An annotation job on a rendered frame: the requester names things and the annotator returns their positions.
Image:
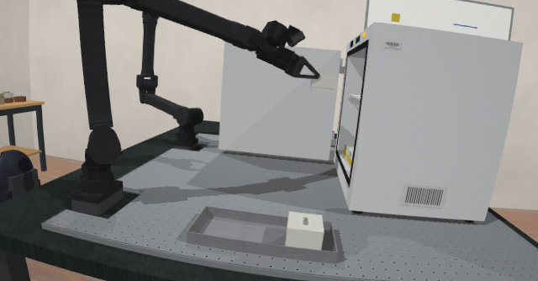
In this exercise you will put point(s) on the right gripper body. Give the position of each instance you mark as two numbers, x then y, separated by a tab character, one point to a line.
284	65

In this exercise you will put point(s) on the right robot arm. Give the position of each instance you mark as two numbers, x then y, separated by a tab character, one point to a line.
97	180

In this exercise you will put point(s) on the white cardboard cryo box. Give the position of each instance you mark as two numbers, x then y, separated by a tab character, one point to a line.
304	230

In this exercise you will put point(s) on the beige cardboard box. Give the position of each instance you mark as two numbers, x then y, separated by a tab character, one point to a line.
349	159

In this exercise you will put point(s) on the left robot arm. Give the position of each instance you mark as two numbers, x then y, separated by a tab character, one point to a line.
185	117

